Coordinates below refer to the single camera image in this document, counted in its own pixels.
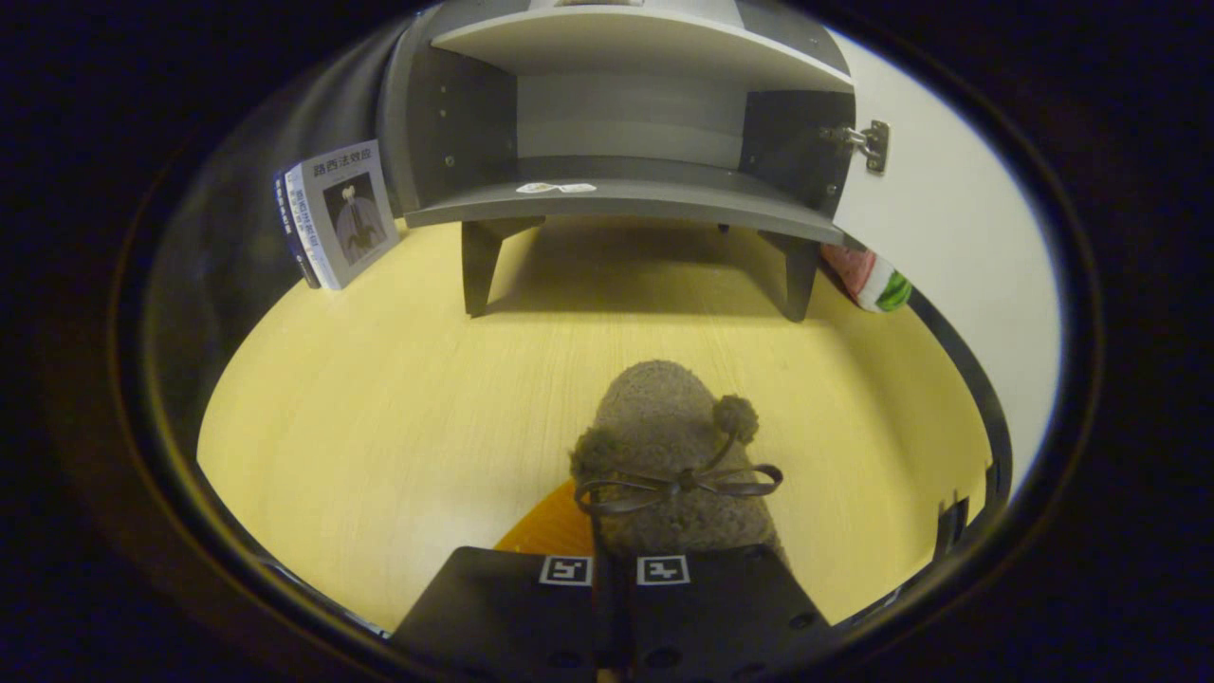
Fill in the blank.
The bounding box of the dark blue book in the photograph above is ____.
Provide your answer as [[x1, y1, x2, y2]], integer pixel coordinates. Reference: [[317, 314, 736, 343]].
[[272, 169, 322, 289]]

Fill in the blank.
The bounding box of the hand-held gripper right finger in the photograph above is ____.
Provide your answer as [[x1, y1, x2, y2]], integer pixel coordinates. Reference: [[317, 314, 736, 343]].
[[612, 545, 836, 683]]

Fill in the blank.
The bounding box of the white book figure cover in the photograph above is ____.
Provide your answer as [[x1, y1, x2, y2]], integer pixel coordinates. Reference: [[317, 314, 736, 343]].
[[285, 139, 402, 291]]

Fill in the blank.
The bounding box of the watermelon pattern toy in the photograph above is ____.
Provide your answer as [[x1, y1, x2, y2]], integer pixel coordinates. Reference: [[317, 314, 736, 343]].
[[820, 242, 914, 314]]

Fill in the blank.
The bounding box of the metal door hinge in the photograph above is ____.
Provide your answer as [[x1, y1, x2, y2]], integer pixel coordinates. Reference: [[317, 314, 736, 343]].
[[820, 119, 892, 176]]

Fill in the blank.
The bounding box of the black backdrop cloth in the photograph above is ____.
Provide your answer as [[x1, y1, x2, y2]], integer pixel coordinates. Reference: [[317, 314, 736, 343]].
[[123, 14, 418, 475]]

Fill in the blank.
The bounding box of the grey shoe cabinet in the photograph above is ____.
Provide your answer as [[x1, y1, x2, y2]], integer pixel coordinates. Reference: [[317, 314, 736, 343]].
[[377, 0, 859, 322]]

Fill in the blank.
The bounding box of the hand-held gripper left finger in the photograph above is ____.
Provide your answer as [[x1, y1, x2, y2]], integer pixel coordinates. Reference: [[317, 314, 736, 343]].
[[387, 479, 608, 683]]

